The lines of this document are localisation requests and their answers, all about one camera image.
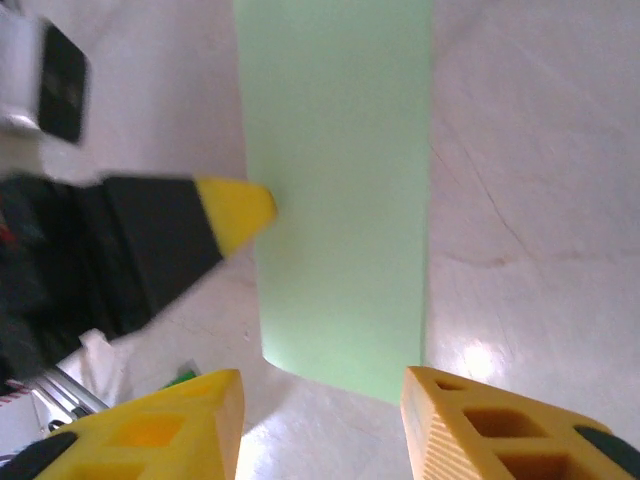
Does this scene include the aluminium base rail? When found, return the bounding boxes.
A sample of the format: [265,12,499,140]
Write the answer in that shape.
[29,367,109,431]

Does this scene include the green toy brick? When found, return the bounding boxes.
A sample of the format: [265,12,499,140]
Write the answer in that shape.
[159,359,201,391]

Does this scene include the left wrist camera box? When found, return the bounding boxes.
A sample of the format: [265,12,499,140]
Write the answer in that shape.
[0,9,91,146]

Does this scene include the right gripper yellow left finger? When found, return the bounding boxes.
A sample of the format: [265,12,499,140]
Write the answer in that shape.
[0,368,246,480]

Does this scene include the light green paper sheet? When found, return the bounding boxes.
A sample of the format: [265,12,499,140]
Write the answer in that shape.
[232,0,436,406]

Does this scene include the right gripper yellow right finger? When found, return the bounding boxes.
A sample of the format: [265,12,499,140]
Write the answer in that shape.
[399,366,640,480]

